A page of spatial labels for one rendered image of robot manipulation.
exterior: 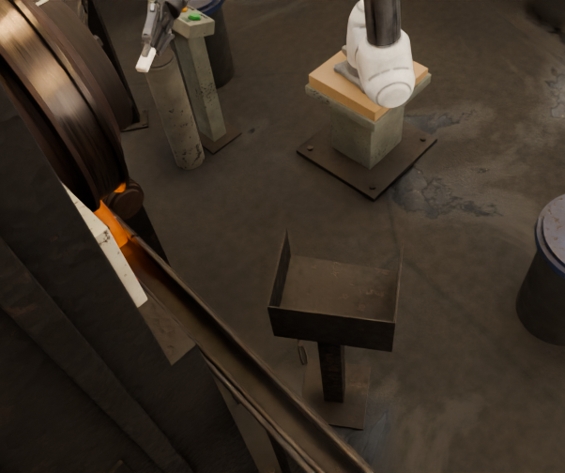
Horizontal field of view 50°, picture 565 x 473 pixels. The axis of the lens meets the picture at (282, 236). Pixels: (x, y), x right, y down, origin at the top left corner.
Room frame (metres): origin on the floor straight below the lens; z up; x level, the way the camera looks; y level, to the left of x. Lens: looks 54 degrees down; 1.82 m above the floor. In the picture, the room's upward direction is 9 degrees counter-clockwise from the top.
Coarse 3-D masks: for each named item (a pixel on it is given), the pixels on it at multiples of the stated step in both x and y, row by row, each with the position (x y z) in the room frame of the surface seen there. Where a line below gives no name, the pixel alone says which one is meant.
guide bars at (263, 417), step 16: (144, 288) 0.72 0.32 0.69; (160, 304) 0.68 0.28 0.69; (176, 320) 0.64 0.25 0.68; (192, 336) 0.60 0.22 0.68; (208, 352) 0.56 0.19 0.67; (224, 384) 0.46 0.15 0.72; (240, 400) 0.43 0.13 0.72; (256, 416) 0.39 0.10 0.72; (272, 432) 0.36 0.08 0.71; (288, 448) 0.33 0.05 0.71; (304, 464) 0.30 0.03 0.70
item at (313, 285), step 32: (288, 256) 0.78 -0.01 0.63; (288, 288) 0.71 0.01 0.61; (320, 288) 0.70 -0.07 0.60; (352, 288) 0.69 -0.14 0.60; (384, 288) 0.68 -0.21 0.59; (288, 320) 0.60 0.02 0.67; (320, 320) 0.58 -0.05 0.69; (352, 320) 0.56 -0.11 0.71; (384, 320) 0.54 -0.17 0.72; (320, 352) 0.66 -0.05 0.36; (320, 384) 0.71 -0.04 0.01; (352, 384) 0.69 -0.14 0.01; (320, 416) 0.61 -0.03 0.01; (352, 416) 0.60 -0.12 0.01
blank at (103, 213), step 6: (102, 204) 0.89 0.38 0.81; (102, 210) 0.87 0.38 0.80; (108, 210) 0.87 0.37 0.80; (102, 216) 0.86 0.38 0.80; (108, 216) 0.86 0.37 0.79; (114, 216) 0.87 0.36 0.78; (108, 222) 0.85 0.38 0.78; (114, 222) 0.85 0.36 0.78; (114, 228) 0.85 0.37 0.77; (120, 228) 0.85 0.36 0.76; (114, 234) 0.84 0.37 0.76; (120, 234) 0.85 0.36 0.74; (120, 240) 0.84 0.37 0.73; (126, 240) 0.85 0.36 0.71; (120, 246) 0.85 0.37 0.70
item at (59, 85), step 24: (0, 0) 0.86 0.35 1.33; (0, 24) 0.81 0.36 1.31; (24, 24) 0.82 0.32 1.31; (24, 48) 0.79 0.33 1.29; (48, 48) 0.79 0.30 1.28; (24, 72) 0.76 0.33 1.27; (48, 72) 0.76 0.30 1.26; (72, 72) 0.77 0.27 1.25; (48, 96) 0.74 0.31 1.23; (72, 96) 0.75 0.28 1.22; (72, 120) 0.73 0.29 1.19; (96, 120) 0.74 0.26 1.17; (72, 144) 0.71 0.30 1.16; (96, 144) 0.73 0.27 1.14; (96, 168) 0.72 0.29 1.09; (120, 168) 0.74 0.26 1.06
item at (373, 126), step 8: (424, 80) 1.62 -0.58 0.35; (312, 88) 1.67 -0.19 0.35; (416, 88) 1.59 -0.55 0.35; (312, 96) 1.67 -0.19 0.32; (320, 96) 1.63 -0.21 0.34; (328, 104) 1.60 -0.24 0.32; (336, 104) 1.57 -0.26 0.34; (344, 112) 1.54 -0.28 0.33; (352, 112) 1.52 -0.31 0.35; (392, 112) 1.50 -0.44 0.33; (360, 120) 1.49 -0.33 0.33; (368, 120) 1.47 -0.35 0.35; (376, 120) 1.46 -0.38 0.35; (384, 120) 1.47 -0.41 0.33; (368, 128) 1.46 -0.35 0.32; (376, 128) 1.45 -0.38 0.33
